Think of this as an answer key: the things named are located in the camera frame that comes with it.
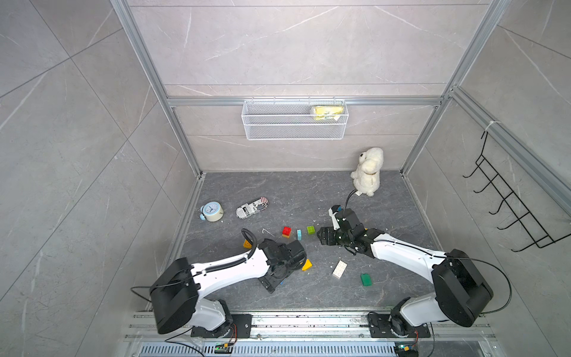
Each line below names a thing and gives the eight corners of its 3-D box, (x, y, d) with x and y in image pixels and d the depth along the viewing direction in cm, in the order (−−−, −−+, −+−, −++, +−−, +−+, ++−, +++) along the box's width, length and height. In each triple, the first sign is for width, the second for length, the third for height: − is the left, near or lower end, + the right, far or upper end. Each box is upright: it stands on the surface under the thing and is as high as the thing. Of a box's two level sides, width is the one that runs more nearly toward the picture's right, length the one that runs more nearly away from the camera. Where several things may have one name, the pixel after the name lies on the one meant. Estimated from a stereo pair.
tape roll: (201, 222, 103) (198, 216, 99) (206, 207, 108) (203, 201, 104) (221, 222, 103) (218, 216, 99) (225, 207, 108) (222, 201, 104)
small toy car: (240, 222, 102) (238, 217, 99) (235, 213, 106) (234, 208, 102) (270, 208, 108) (270, 203, 104) (265, 200, 111) (265, 195, 108)
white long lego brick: (331, 275, 87) (332, 273, 85) (338, 261, 90) (339, 259, 89) (339, 280, 85) (340, 278, 84) (346, 266, 89) (347, 264, 87)
